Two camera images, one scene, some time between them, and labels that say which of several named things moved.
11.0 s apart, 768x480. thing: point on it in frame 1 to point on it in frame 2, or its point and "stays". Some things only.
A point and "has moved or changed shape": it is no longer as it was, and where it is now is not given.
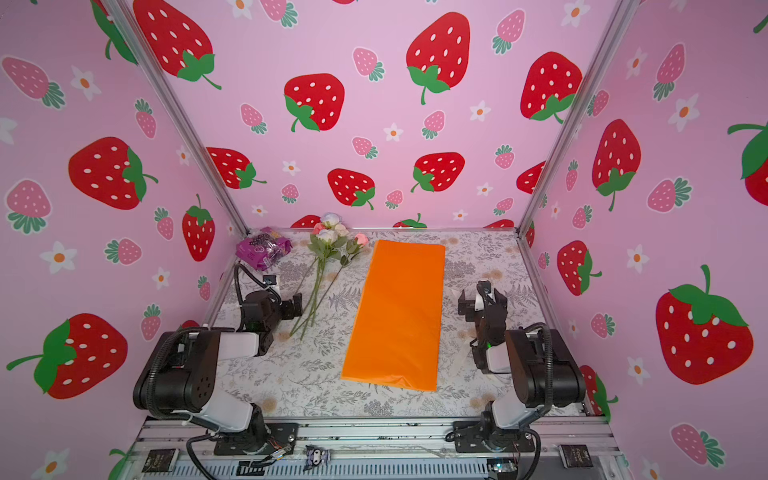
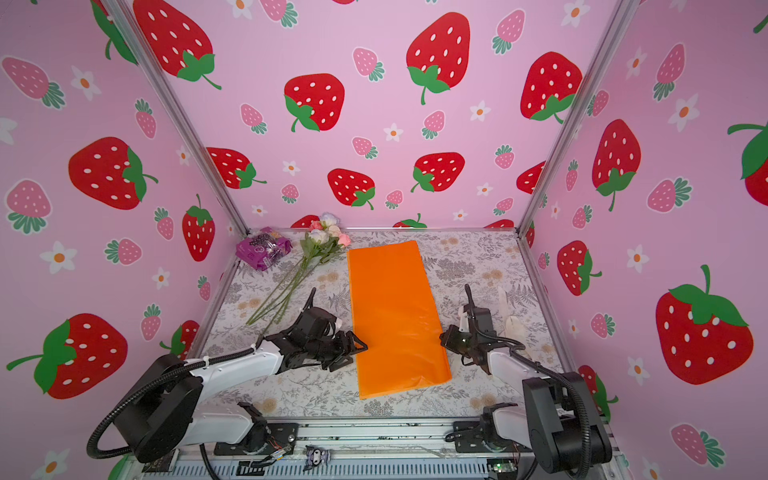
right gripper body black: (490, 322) to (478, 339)
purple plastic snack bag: (263, 248) stays
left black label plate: (159, 460) stays
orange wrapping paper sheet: (397, 333) has moved or changed shape
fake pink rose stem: (361, 241) to (344, 241)
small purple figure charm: (317, 456) stays
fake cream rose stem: (339, 232) to (333, 231)
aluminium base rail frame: (567, 450) stays
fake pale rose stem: (322, 237) has moved or changed shape
